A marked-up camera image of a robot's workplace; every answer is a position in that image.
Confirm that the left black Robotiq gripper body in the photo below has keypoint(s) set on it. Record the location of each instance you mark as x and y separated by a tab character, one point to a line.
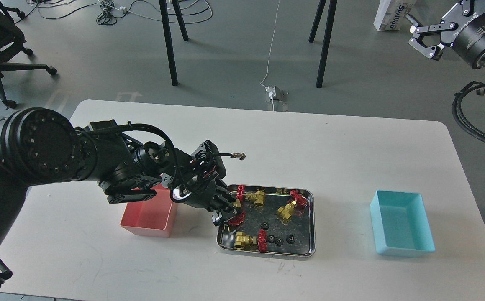
205	200

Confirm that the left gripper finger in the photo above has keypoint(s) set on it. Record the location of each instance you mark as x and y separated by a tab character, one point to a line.
223	215
227	198

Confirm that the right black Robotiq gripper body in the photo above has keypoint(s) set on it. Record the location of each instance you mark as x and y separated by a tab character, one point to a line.
467	37

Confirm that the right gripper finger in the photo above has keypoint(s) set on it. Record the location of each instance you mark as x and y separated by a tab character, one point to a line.
464	10
426	39

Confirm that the brass valve red handle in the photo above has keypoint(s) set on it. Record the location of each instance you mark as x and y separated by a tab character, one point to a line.
236	221

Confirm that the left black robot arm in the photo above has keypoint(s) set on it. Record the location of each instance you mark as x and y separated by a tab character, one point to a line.
39	146

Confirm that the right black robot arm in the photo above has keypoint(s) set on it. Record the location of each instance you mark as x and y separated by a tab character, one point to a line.
457	112

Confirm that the brass valve bottom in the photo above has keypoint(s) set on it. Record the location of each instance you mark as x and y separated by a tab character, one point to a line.
244	242

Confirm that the brass valve top left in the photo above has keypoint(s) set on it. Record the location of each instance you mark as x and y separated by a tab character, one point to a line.
256	198

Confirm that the pink plastic box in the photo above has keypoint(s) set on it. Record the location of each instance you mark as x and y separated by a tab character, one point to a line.
154	217

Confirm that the white cardboard box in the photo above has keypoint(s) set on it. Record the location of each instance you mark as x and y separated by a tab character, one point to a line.
391	14

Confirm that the brass valve top right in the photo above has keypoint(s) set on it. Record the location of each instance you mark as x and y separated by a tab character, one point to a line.
296	203

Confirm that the light blue plastic box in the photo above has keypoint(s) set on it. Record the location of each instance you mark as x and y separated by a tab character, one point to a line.
400	224

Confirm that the shiny metal tray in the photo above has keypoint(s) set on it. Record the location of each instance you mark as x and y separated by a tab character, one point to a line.
302	226

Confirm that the black tripod right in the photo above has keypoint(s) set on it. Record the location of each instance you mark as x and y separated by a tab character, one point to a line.
327	36

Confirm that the black tripod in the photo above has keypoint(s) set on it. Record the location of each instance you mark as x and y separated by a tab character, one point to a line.
327	36
168	37

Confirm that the white power adapter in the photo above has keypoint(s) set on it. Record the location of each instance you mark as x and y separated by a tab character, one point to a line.
275	94

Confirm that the black tripod left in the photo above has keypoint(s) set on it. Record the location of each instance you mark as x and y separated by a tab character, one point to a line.
168	37

